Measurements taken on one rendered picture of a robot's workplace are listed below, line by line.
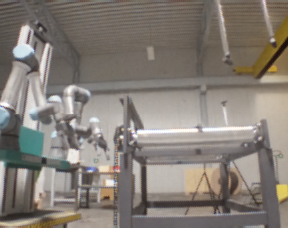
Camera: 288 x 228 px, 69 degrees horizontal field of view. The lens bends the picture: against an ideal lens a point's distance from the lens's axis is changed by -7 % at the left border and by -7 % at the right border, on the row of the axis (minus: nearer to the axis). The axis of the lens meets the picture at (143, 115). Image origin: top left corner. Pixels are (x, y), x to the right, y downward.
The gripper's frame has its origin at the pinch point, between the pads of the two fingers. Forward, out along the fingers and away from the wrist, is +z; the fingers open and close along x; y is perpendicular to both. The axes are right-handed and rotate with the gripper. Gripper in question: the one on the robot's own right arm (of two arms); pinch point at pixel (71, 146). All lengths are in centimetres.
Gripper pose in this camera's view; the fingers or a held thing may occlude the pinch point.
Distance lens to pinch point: 130.3
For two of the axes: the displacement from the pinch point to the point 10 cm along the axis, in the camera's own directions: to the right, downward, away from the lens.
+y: -9.0, 4.4, 0.5
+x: -1.3, -1.6, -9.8
